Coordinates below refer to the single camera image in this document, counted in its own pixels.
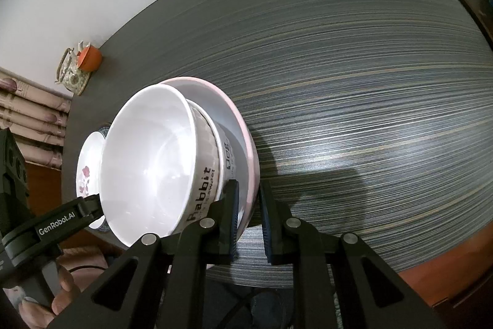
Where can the large pink bowl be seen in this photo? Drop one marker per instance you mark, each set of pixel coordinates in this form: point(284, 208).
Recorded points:
point(240, 144)

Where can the white bowl with blue print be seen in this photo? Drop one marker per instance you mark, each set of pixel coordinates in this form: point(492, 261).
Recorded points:
point(224, 159)

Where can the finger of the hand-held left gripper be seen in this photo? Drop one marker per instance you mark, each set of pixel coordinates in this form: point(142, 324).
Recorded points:
point(91, 211)

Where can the person's left hand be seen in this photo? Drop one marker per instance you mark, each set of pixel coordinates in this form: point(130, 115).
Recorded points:
point(65, 294)

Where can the large blue patterned plate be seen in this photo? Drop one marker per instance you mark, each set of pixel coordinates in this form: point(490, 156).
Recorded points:
point(103, 128)

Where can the orange cup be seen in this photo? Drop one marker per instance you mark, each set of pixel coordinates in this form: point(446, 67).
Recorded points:
point(91, 58)

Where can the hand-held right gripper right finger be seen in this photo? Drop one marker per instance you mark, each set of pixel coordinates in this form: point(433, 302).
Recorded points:
point(265, 228)

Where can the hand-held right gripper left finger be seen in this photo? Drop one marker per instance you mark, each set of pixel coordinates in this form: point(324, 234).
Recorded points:
point(232, 225)

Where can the white ribbed bowl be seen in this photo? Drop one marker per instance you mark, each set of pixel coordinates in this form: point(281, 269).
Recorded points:
point(154, 167)

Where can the beige patterned curtain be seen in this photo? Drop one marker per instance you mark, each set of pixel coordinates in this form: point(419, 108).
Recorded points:
point(30, 113)

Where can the white plate with pink flowers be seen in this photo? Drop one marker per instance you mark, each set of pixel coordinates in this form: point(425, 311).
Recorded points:
point(89, 163)

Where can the floral ceramic teapot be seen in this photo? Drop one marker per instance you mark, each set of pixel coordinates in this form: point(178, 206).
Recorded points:
point(71, 78)

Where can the dark wooden cabinet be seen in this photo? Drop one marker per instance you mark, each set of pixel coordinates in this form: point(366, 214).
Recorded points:
point(473, 9)

